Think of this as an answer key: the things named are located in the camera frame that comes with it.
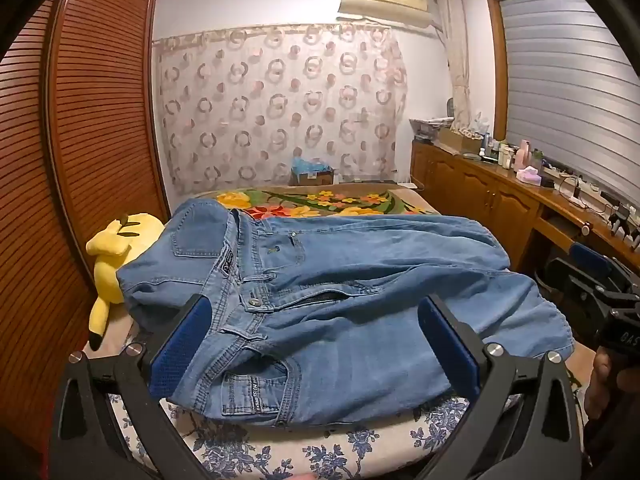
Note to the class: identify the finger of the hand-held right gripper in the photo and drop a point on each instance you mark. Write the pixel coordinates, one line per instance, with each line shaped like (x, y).
(592, 260)
(555, 275)

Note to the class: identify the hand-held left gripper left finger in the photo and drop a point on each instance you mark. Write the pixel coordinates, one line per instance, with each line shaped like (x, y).
(185, 345)

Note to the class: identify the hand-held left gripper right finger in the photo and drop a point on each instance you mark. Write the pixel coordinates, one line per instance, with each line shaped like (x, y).
(445, 340)

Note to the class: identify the blue denim pants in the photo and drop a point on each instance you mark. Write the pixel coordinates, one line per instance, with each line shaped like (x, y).
(350, 285)

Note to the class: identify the person's right hand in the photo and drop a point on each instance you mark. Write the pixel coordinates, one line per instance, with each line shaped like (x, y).
(600, 385)

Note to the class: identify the small black box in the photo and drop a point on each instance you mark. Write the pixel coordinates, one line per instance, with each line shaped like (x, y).
(549, 184)

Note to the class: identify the pink tissue box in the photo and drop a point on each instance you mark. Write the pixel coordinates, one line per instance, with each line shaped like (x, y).
(529, 177)

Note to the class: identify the wooden sideboard cabinet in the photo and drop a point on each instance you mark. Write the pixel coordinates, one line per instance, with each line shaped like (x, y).
(480, 195)

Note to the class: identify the yellow plush toy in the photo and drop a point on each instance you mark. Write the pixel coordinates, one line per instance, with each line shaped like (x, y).
(112, 260)

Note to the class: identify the pink bottle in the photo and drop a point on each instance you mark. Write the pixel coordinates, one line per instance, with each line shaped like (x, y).
(524, 155)

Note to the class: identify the white cosmetic jar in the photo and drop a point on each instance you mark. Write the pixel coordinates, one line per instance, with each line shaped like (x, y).
(507, 157)

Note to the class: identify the open cardboard box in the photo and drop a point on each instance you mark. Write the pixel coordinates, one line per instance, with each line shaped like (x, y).
(457, 140)

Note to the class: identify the grey window blind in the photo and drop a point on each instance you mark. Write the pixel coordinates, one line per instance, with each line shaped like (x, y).
(565, 85)

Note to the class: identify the colourful floral blanket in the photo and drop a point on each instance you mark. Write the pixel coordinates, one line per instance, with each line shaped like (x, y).
(325, 200)

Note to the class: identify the grey round fan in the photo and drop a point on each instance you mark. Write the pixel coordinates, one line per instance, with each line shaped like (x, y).
(450, 107)

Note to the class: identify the cardboard box with blue filling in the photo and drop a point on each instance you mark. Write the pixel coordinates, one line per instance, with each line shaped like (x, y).
(312, 176)

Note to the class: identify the beige window drape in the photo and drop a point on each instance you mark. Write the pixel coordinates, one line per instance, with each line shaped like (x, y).
(457, 60)

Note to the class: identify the circle-patterned sheer curtain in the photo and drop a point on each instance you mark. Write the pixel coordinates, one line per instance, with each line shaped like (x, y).
(280, 110)

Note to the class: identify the white air conditioner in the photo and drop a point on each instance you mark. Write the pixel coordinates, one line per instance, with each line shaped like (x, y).
(385, 0)

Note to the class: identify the wooden window frame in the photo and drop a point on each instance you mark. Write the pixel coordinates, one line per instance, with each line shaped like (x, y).
(495, 60)

